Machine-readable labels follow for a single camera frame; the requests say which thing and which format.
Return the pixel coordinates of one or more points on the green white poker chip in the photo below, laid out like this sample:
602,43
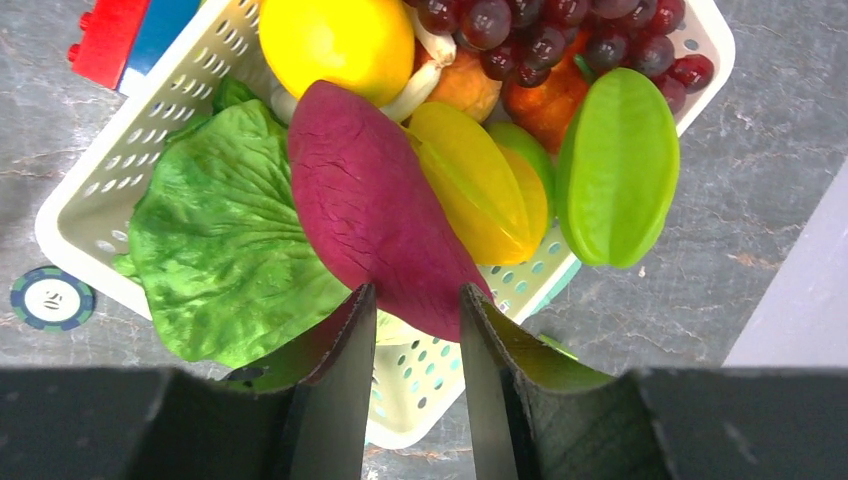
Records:
49,299

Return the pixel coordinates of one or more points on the white plastic basket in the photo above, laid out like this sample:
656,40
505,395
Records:
83,225

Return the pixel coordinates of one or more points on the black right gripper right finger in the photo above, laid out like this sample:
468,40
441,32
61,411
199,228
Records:
537,414

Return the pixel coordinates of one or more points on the fake orange pumpkin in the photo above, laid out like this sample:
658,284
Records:
546,110

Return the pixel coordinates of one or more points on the green fake starfruit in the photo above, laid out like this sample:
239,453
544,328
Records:
618,169

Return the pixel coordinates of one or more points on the red blue toy block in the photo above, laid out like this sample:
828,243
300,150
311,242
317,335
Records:
122,40

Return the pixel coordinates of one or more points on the fake yellow lemon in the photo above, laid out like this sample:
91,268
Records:
364,46

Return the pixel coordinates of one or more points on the dark red fake grapes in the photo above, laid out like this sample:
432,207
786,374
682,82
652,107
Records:
524,42

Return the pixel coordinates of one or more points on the purple fake sweet potato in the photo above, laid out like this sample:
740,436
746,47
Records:
369,212

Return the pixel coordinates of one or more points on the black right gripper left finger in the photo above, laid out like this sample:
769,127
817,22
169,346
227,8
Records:
298,413

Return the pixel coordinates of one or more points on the fake green lettuce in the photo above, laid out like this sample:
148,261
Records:
216,244

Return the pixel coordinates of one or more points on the yellow fake starfruit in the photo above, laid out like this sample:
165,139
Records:
493,198

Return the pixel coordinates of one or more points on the fake peach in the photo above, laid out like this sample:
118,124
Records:
465,86

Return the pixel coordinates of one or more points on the fake green apple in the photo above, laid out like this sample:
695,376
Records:
530,156

